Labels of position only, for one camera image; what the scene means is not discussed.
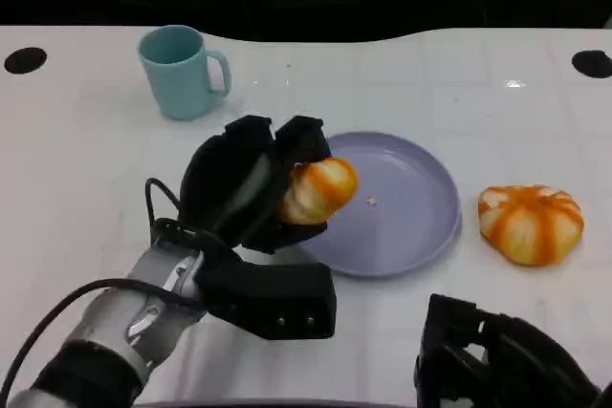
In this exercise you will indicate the small white crumb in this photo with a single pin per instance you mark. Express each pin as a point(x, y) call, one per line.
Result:
point(371, 200)

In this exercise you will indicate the pale green mug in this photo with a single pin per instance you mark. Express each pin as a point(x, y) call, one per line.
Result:
point(174, 73)

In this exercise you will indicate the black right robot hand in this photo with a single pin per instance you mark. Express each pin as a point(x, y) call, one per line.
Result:
point(492, 360)

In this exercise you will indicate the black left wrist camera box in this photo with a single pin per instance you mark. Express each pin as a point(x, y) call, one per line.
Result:
point(272, 298)

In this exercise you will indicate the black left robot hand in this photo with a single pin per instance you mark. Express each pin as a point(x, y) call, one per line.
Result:
point(234, 183)

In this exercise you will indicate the orange and white bread roll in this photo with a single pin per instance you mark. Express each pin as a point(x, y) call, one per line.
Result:
point(531, 224)
point(320, 190)

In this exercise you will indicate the lilac plate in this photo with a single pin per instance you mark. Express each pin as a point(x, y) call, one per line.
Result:
point(397, 207)

